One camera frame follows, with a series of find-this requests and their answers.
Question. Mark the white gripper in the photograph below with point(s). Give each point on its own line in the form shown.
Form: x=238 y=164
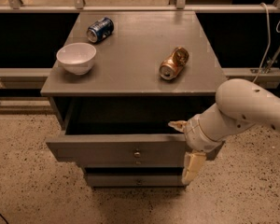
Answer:
x=195 y=134

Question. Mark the grey top drawer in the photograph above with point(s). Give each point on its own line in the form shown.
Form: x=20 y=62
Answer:
x=120 y=145

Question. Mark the grey drawer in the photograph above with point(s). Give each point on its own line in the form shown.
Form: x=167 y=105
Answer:
x=120 y=145
x=118 y=180

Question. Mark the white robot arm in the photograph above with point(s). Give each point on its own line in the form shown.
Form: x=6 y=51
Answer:
x=239 y=105

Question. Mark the grey drawer cabinet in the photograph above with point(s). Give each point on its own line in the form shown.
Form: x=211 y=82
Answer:
x=125 y=85

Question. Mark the grey bottom drawer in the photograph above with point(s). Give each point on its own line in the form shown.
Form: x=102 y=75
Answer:
x=118 y=180

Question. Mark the crushed orange soda can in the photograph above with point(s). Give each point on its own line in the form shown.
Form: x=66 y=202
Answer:
x=174 y=64

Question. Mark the white bowl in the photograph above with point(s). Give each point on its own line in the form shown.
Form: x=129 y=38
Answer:
x=77 y=58

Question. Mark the blue soda can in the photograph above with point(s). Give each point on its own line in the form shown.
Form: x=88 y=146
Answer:
x=100 y=30

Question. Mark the metal railing frame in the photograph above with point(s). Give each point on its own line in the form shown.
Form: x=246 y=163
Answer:
x=140 y=6

